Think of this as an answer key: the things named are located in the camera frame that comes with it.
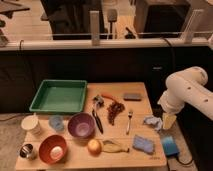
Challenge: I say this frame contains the blue sponge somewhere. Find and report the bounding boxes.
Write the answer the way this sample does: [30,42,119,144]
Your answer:
[133,135,154,154]

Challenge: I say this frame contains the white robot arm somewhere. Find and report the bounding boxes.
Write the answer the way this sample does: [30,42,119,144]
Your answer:
[158,66,213,130]

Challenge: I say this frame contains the green plastic tray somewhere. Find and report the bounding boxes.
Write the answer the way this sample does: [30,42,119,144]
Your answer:
[29,79,87,114]

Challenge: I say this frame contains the blue box beside table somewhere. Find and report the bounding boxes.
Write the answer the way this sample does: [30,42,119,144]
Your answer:
[161,136,179,157]

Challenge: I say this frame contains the metal fork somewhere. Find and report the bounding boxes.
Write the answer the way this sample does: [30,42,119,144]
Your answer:
[126,110,133,135]

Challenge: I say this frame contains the wooden board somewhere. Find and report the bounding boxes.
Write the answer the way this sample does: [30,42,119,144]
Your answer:
[15,82,167,171]

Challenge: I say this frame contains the bunch of dark grapes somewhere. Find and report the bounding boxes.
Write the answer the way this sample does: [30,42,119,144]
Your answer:
[107,101,125,125]

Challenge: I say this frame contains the orange carrot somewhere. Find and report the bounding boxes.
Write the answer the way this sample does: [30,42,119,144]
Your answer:
[101,94,118,101]

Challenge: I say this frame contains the banana peel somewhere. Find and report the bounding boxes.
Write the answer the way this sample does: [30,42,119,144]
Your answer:
[102,140,129,153]

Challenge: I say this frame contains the purple bowl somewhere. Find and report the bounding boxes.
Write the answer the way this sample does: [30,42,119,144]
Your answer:
[68,113,95,138]

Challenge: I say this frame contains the small blue plastic cup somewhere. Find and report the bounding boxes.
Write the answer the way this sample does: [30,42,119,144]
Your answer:
[49,115,64,132]

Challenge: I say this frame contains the red bowl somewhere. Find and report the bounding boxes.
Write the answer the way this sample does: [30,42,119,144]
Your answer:
[39,135,68,164]

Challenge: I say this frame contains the white paper cup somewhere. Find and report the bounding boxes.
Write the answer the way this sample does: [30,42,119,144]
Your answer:
[21,114,41,135]

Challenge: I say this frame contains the metal cup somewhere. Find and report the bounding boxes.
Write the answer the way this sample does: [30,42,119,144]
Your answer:
[19,144,37,160]

